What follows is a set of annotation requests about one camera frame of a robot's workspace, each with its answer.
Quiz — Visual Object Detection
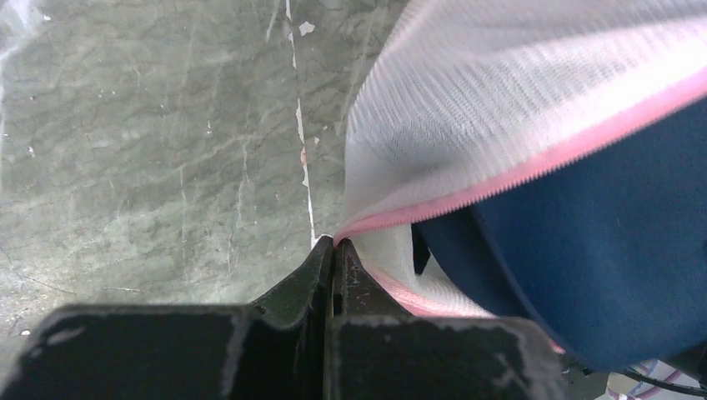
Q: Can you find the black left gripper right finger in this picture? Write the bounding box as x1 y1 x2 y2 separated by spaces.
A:
330 241 567 399

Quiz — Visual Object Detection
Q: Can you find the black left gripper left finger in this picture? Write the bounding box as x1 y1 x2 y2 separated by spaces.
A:
1 237 334 399

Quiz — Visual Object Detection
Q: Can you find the navy blue bra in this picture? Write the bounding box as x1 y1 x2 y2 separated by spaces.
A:
411 101 706 371

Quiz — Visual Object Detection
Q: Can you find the white mesh bag red zipper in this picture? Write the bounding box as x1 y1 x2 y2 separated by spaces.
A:
337 1 706 318

